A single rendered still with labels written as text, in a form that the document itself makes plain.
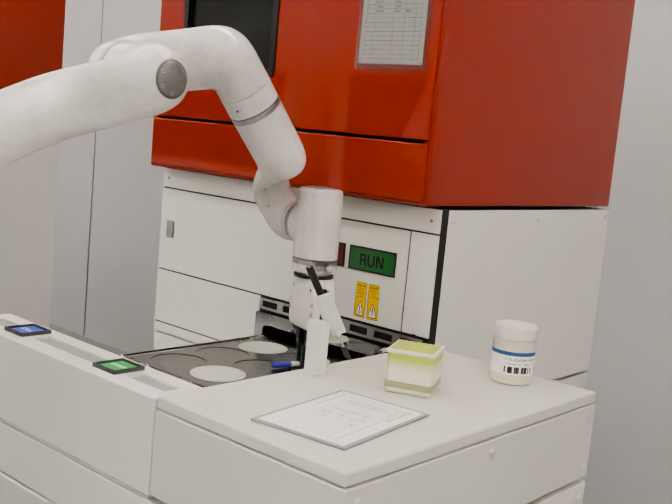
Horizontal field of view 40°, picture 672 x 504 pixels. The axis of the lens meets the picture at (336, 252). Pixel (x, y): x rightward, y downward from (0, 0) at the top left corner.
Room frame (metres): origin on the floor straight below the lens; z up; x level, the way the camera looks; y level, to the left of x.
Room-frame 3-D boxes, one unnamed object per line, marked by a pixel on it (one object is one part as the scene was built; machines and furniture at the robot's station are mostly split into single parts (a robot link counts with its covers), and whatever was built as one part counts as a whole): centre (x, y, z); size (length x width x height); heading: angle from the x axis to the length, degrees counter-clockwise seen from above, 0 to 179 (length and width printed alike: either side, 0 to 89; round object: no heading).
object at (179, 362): (1.68, 0.12, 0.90); 0.34 x 0.34 x 0.01; 49
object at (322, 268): (1.71, 0.04, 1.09); 0.09 x 0.08 x 0.03; 30
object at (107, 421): (1.45, 0.41, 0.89); 0.55 x 0.09 x 0.14; 49
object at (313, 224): (1.71, 0.04, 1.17); 0.09 x 0.08 x 0.13; 43
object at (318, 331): (1.43, 0.01, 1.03); 0.06 x 0.04 x 0.13; 139
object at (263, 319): (1.84, -0.01, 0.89); 0.44 x 0.02 x 0.10; 49
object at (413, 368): (1.38, -0.14, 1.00); 0.07 x 0.07 x 0.07; 73
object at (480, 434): (1.35, -0.11, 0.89); 0.62 x 0.35 x 0.14; 139
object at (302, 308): (1.71, 0.04, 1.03); 0.10 x 0.07 x 0.11; 30
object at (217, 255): (1.97, 0.12, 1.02); 0.82 x 0.03 x 0.40; 49
